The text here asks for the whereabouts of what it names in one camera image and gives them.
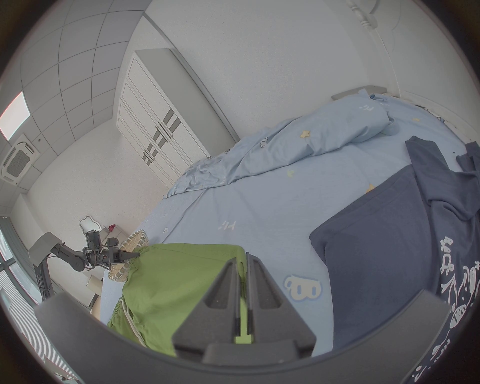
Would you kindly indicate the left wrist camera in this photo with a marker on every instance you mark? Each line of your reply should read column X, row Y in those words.
column 112, row 242

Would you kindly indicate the bed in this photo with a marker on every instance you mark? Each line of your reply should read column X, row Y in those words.
column 270, row 210

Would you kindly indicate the dark blue printed T-shirt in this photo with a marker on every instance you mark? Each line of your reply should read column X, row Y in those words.
column 375, row 243

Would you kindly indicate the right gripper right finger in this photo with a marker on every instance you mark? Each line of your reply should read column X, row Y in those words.
column 273, row 315

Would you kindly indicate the grey bedside table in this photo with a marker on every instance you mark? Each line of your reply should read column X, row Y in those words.
column 356, row 93

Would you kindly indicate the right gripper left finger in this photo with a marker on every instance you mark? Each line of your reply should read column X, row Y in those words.
column 217, row 311

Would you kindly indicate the ceiling air conditioner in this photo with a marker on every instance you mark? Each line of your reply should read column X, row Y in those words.
column 18, row 161

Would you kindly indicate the white framed mirror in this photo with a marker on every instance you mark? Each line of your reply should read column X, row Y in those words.
column 90, row 225

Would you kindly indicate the ceiling light panel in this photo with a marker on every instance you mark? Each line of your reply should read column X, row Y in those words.
column 13, row 118

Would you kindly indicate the white wardrobe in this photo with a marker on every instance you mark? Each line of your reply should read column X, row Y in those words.
column 157, row 112

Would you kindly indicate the pale blue quilt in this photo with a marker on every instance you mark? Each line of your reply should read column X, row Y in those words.
column 300, row 146

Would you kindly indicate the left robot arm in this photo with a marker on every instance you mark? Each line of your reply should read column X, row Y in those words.
column 75, row 260

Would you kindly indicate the green shorts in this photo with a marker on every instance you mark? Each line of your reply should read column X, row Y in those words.
column 168, row 281

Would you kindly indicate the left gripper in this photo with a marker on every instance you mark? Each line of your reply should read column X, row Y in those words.
column 110, row 256

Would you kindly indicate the window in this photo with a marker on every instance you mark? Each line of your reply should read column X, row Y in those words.
column 18, row 300

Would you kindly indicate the round woven basket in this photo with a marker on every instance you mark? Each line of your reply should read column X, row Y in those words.
column 131, row 242

